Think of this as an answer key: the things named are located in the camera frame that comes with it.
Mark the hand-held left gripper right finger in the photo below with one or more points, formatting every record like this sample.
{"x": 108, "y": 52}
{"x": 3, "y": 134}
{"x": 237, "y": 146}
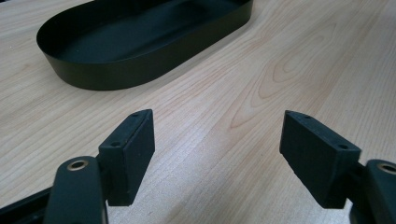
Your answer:
{"x": 314, "y": 161}

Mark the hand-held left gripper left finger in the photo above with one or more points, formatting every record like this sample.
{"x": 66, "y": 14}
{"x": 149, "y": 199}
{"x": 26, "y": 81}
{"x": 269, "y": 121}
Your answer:
{"x": 127, "y": 168}

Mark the black oval tray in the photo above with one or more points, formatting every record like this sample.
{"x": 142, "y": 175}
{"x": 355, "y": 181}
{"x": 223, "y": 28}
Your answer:
{"x": 109, "y": 74}

